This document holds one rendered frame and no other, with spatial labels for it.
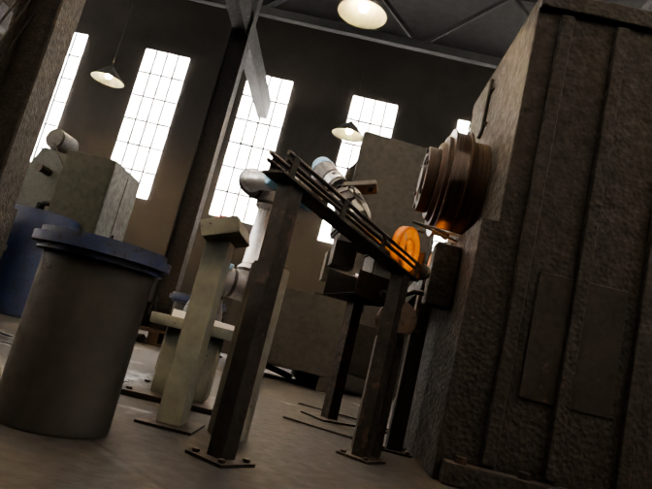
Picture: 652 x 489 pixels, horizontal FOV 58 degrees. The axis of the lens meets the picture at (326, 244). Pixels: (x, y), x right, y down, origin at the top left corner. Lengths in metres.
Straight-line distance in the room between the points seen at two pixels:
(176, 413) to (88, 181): 4.02
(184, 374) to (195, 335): 0.11
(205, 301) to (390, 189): 3.68
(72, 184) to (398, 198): 2.87
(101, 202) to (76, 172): 0.36
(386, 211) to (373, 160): 0.48
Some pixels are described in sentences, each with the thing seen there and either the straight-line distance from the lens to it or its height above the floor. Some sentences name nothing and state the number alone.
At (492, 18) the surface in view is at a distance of 13.23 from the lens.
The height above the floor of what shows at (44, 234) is 0.40.
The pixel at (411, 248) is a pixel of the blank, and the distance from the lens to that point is 2.06.
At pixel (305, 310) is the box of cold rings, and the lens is 4.79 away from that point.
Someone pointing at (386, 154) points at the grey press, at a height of 2.12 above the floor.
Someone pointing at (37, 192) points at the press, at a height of 1.62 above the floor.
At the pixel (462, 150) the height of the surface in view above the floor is 1.20.
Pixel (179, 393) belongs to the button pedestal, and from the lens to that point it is 1.75.
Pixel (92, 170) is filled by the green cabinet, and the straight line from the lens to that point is 5.61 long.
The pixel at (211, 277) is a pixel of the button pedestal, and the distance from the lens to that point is 1.74.
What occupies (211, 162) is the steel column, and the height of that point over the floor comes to 2.73.
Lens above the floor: 0.30
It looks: 10 degrees up
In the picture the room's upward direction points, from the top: 14 degrees clockwise
